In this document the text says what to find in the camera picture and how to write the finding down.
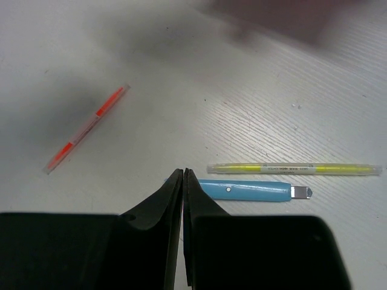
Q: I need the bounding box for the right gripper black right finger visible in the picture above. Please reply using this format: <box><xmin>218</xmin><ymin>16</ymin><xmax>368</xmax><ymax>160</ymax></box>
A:
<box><xmin>183</xmin><ymin>169</ymin><xmax>351</xmax><ymax>289</ymax></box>

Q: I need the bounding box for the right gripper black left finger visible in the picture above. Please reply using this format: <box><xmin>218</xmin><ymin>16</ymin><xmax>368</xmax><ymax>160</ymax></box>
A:
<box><xmin>1</xmin><ymin>169</ymin><xmax>183</xmax><ymax>289</ymax></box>

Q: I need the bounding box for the blue utility knife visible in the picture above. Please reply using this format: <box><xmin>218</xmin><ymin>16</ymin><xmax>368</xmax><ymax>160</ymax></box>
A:
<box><xmin>198</xmin><ymin>179</ymin><xmax>313</xmax><ymax>202</ymax></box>

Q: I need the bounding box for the yellow highlighter pen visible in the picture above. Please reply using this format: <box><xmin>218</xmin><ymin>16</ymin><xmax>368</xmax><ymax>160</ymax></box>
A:
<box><xmin>207</xmin><ymin>163</ymin><xmax>383</xmax><ymax>176</ymax></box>

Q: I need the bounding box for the orange highlighter pen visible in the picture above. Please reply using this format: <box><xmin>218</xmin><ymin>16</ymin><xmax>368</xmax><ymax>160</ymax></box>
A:
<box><xmin>44</xmin><ymin>84</ymin><xmax>130</xmax><ymax>175</ymax></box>

